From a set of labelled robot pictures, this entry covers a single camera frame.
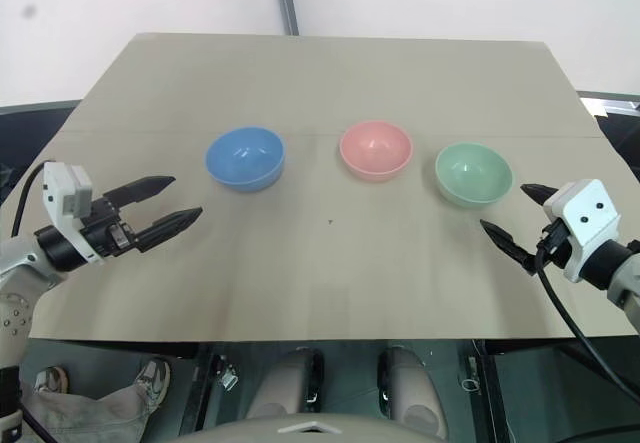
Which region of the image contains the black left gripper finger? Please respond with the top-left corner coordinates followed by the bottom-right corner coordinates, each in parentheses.
top-left (134, 206), bottom-right (204, 255)
top-left (103, 175), bottom-right (177, 213)

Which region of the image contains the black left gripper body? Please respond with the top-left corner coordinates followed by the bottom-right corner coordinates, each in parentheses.
top-left (79, 194), bottom-right (140, 263)

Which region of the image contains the grey rounded robot leg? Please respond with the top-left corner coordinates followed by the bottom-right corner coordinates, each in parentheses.
top-left (376, 344), bottom-right (452, 428)
top-left (246, 346), bottom-right (326, 420)

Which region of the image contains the beige cardboard table cover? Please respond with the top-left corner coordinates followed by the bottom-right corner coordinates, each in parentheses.
top-left (27, 31), bottom-right (640, 342)

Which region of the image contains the metal table clamp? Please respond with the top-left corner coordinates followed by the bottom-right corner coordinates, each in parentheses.
top-left (217, 355), bottom-right (240, 391)

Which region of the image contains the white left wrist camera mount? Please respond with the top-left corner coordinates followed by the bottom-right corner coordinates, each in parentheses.
top-left (42, 161), bottom-right (96, 264)

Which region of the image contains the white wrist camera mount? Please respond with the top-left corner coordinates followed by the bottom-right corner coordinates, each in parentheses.
top-left (543, 178), bottom-right (622, 284)
top-left (42, 161), bottom-right (96, 264)

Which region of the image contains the green plastic bowl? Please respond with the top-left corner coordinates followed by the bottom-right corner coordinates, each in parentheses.
top-left (434, 142), bottom-right (514, 209)

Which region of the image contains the grey trouser leg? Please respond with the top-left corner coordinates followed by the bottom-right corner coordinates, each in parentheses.
top-left (20, 381), bottom-right (157, 443)

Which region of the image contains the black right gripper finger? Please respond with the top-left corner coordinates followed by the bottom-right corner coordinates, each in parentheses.
top-left (520, 182), bottom-right (558, 209)
top-left (479, 219), bottom-right (538, 272)

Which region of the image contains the pink red plastic bowl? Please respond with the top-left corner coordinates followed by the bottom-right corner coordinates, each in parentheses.
top-left (339, 121), bottom-right (414, 183)

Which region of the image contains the grey robot torso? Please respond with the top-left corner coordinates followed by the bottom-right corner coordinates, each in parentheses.
top-left (168, 409), bottom-right (504, 443)

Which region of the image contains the grey white sneaker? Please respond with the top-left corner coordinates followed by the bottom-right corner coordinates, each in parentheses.
top-left (134, 357), bottom-right (172, 407)
top-left (33, 365), bottom-right (70, 395)

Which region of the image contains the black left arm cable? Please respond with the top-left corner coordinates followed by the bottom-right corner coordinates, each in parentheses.
top-left (9, 161), bottom-right (47, 239)

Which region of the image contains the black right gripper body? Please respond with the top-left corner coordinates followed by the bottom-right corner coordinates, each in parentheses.
top-left (534, 219), bottom-right (572, 269)

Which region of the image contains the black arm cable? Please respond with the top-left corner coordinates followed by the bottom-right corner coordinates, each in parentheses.
top-left (9, 161), bottom-right (47, 239)
top-left (533, 232), bottom-right (640, 417)

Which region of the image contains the blue plastic bowl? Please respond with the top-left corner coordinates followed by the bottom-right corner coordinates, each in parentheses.
top-left (205, 126), bottom-right (287, 195)

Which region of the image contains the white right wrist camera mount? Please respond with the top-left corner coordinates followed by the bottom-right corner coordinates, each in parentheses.
top-left (543, 178), bottom-right (622, 284)

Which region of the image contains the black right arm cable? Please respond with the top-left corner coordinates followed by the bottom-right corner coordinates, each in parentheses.
top-left (533, 232), bottom-right (640, 417)

